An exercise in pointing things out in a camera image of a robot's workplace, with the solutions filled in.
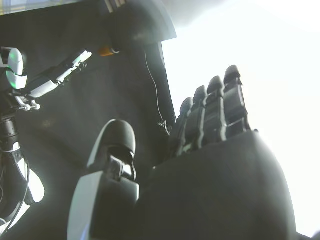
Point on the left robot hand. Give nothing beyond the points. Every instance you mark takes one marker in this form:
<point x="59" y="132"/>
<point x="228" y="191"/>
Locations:
<point x="212" y="187"/>

